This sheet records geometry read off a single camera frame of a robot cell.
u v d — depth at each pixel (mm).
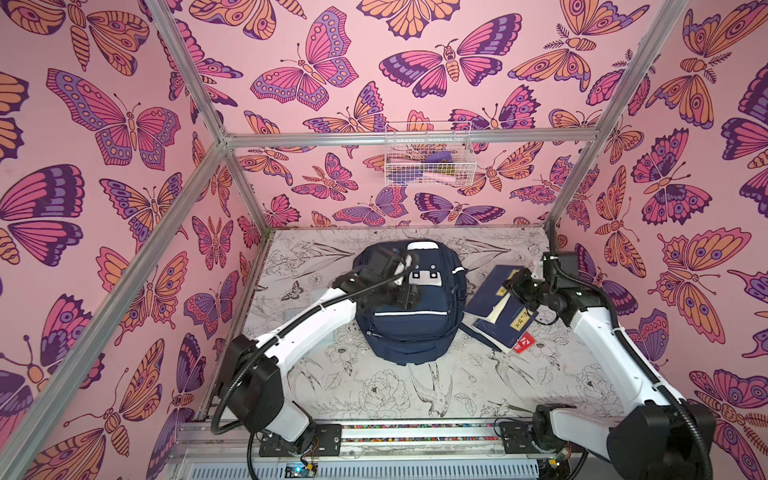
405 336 870
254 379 415
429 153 948
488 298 854
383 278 619
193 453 733
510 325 917
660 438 386
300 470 721
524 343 897
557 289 603
